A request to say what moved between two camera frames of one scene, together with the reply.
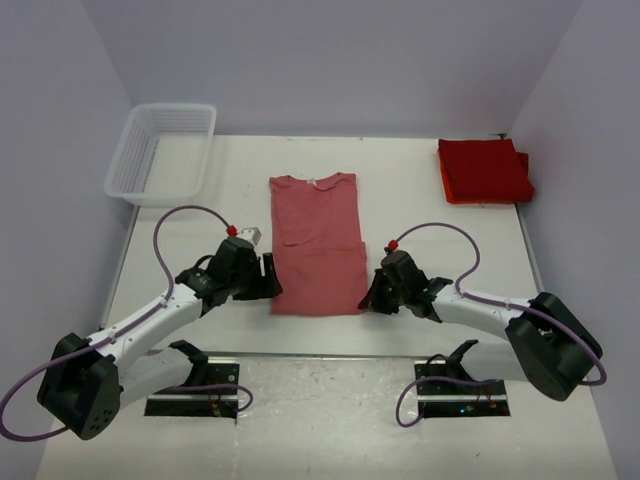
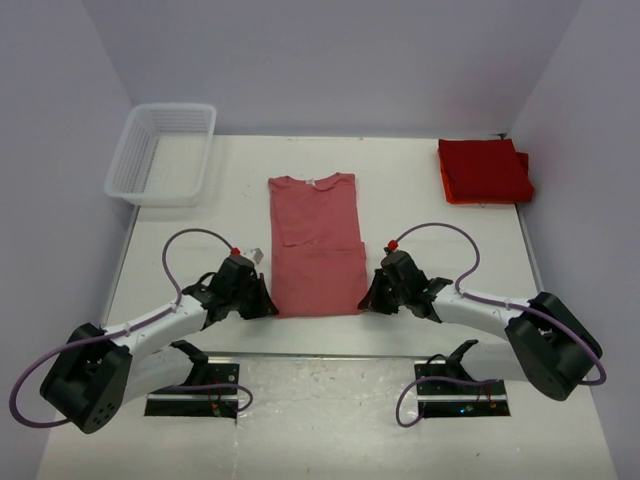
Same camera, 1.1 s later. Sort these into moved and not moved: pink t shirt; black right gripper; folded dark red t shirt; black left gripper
Moved: black left gripper
Not moved: folded dark red t shirt; pink t shirt; black right gripper
